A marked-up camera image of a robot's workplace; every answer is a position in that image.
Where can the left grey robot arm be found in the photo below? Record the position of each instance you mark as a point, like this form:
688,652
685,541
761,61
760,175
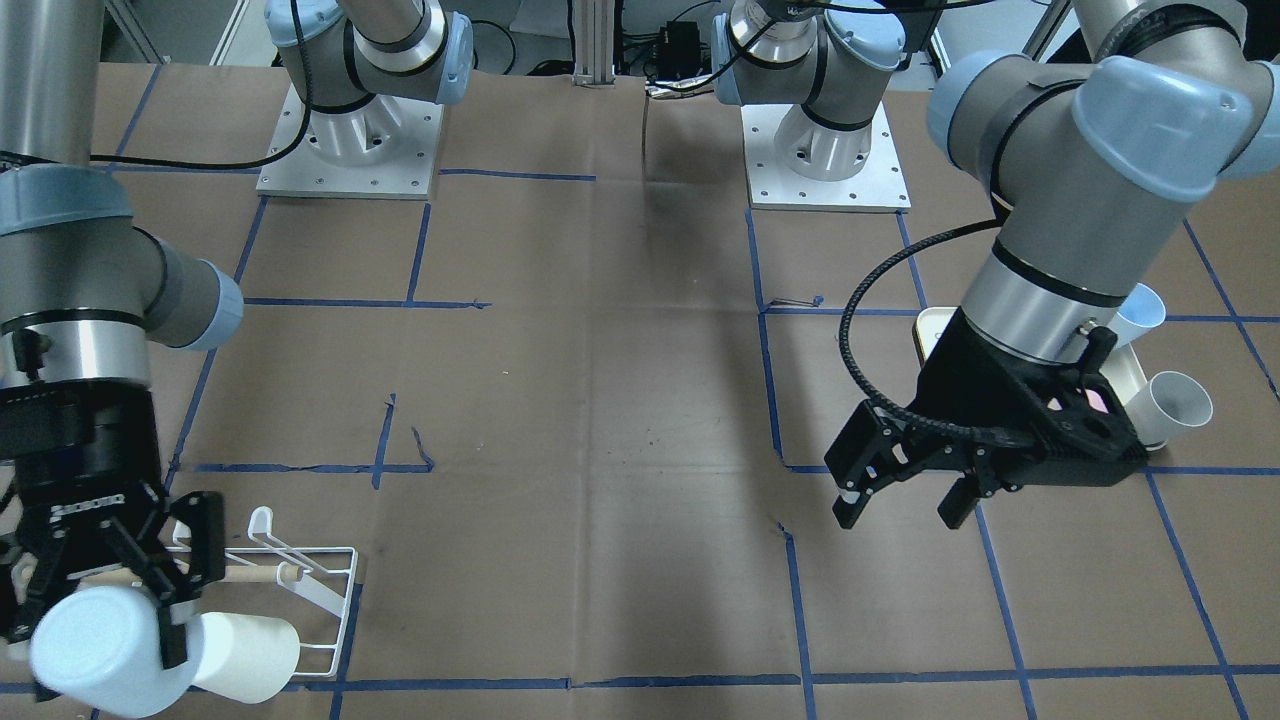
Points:
1091,167

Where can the pale green plastic cup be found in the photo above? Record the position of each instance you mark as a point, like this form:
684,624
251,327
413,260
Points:
245,658

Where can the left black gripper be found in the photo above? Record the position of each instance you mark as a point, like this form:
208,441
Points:
952,385

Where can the aluminium frame post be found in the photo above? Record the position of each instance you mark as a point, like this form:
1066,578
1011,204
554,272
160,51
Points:
593,35

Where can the light blue plastic cup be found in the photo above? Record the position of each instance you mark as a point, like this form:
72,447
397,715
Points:
100,647

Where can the white wire cup rack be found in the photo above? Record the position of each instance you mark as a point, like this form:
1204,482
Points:
312,587

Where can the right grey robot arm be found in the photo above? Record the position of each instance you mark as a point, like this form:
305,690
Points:
84,293

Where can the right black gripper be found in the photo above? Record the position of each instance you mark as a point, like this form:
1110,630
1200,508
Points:
95,455

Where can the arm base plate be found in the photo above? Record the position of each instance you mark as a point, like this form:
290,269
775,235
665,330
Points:
794,164
386,150

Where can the grey plastic cup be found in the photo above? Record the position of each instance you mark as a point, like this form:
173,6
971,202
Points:
1168,405

